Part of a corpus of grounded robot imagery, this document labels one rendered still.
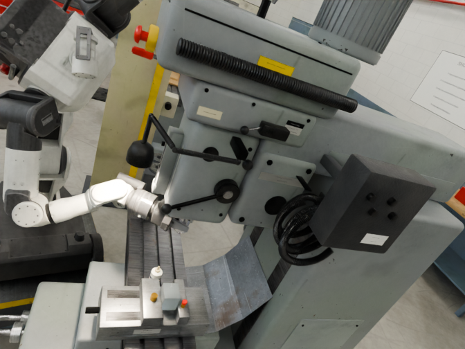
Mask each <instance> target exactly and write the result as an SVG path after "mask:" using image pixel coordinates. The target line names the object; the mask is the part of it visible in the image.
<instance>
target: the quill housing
mask: <svg viewBox="0 0 465 349"><path fill-rule="evenodd" d="M179 128H180V129H182V130H183V133H184V137H183V141H182V144H181V147H180V148H181V149H182V148H183V149H186V150H192V151H197V152H201V153H207V154H212V155H218V156H224V157H228V158H233V159H237V158H236V156H235V153H234V152H233V149H232V148H231V146H230V141H231V139H232V137H233V136H236V137H239V138H241V140H242V142H243V144H244V145H245V147H246V149H247V151H248V156H247V158H246V159H249V160H251V161H252V159H253V156H254V154H255V152H256V150H257V147H258V145H259V138H257V137H254V136H249V135H243V134H241V133H238V132H233V131H230V130H226V129H222V128H219V127H214V126H211V125H206V124H203V123H198V122H195V121H192V120H189V119H188V118H187V116H186V115H185V111H184V114H183V117H182V120H181V124H180V127H179ZM242 163H243V161H242V160H241V163H240V165H236V164H231V163H226V162H225V163H224V162H220V161H214V160H210V159H203V158H199V157H195V156H188V155H184V154H178V156H177V158H176V163H175V165H174V169H173V171H172V175H171V177H170V181H169V183H168V186H167V190H166V192H165V194H164V198H165V204H170V205H175V204H180V203H183V202H188V201H191V200H194V199H199V198H202V197H207V196H211V195H214V194H215V193H214V187H215V185H216V184H217V183H218V182H219V181H221V180H223V179H232V180H234V181H236V183H237V185H238V187H240V185H241V183H242V180H243V178H244V176H245V174H246V171H247V170H245V169H243V168H242ZM231 204H232V202H231V203H229V204H222V203H220V202H218V201H217V199H212V200H209V201H206V202H201V203H198V204H193V205H189V206H184V207H181V208H176V209H173V210H172V211H171V213H169V214H168V215H169V216H170V217H175V218H180V219H186V220H195V221H201V222H211V223H221V222H223V221H224V220H225V218H226V216H227V214H228V211H229V209H230V207H231Z"/></svg>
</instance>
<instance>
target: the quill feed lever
mask: <svg viewBox="0 0 465 349"><path fill-rule="evenodd" d="M214 193H215V194H214V195H211V196H207V197H202V198H199V199H194V200H191V201H188V202H183V203H180V204H175V205H170V204H163V205H162V206H161V212H162V213H163V214H166V215H167V214H169V213H171V211H172V210H173V209H176V208H181V207H184V206H189V205H193V204H198V203H201V202H206V201H209V200H212V199H217V201H218V202H220V203H222V204H229V203H231V202H233V201H235V200H236V199H237V198H238V196H239V194H240V190H239V187H238V185H237V183H236V181H234V180H232V179H223V180H221V181H219V182H218V183H217V184H216V185H215V187H214Z"/></svg>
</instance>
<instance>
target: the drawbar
mask: <svg viewBox="0 0 465 349"><path fill-rule="evenodd" d="M270 4H271V1H270V0H262V2H261V5H260V7H259V10H258V12H257V15H256V16H258V17H261V18H263V19H265V17H266V14H267V12H268V9H269V6H270Z"/></svg>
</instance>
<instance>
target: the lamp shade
mask: <svg viewBox="0 0 465 349"><path fill-rule="evenodd" d="M153 160H154V147H153V146H152V145H151V144H150V143H149V142H146V143H143V142H142V140H138V141H134V142H133V143H132V144H131V145H130V147H129V149H128V151H127V156H126V161H127V163H128V164H130V165H132V166H133V167H136V168H149V167H151V166H152V162H153Z"/></svg>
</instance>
